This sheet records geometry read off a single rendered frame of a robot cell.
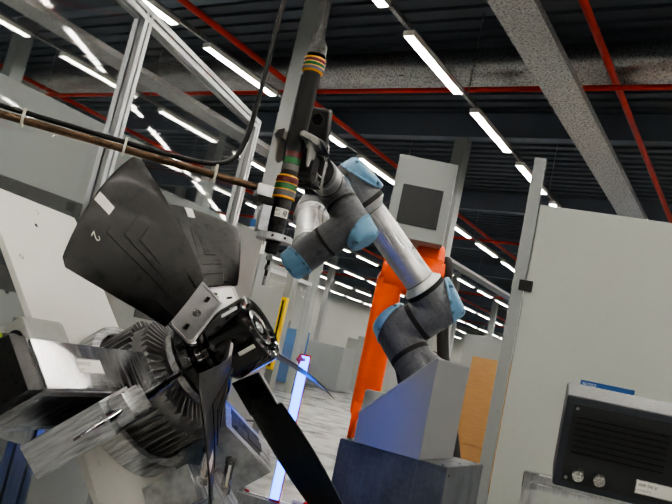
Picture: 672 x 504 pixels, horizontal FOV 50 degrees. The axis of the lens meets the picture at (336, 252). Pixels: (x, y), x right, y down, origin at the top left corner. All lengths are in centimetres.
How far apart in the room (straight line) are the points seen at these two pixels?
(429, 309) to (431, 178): 346
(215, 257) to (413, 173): 410
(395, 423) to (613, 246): 153
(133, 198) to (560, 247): 224
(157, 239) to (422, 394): 93
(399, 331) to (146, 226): 103
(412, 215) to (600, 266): 245
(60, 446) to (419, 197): 451
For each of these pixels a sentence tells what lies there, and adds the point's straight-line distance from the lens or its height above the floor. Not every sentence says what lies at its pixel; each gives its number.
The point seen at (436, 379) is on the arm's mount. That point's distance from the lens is 185.
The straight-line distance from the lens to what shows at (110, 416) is 97.
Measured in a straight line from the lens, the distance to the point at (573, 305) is 306.
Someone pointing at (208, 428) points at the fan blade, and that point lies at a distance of 94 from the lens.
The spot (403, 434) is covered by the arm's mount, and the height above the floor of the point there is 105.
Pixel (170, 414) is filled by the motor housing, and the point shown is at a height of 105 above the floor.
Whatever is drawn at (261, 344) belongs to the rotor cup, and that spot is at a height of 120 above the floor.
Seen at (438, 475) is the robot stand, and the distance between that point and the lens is 184.
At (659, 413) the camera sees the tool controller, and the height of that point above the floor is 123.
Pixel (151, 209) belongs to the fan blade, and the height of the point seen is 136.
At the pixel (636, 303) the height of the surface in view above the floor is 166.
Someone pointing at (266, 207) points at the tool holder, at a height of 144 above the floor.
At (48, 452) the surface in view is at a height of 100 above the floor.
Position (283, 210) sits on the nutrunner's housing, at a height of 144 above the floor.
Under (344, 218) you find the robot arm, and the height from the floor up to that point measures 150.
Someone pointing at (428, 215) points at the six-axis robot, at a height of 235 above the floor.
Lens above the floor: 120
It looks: 8 degrees up
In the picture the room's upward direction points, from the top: 12 degrees clockwise
